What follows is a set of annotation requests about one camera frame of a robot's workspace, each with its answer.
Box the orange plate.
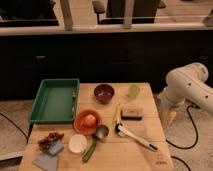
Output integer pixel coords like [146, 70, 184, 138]
[73, 109, 102, 135]

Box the orange fruit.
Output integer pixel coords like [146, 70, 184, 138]
[83, 114, 96, 128]

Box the green plastic tray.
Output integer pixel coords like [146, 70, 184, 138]
[29, 79, 80, 124]

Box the black cable on floor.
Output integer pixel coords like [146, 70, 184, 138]
[165, 103, 200, 150]

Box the red grape bunch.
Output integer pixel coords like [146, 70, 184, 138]
[38, 132, 64, 153]

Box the black cable left floor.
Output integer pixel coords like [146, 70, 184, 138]
[0, 112, 29, 143]

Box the dark block sponge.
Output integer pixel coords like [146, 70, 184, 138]
[121, 108, 143, 120]

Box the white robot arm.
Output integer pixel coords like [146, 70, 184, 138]
[158, 62, 213, 127]

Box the green handled metal measuring cup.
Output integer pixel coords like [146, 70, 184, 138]
[82, 124, 109, 163]

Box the light green cup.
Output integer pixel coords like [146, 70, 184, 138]
[128, 84, 140, 99]

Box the white round lid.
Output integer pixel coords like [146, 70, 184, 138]
[68, 134, 87, 154]

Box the blue grey cloth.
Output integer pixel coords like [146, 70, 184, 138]
[33, 140, 64, 171]

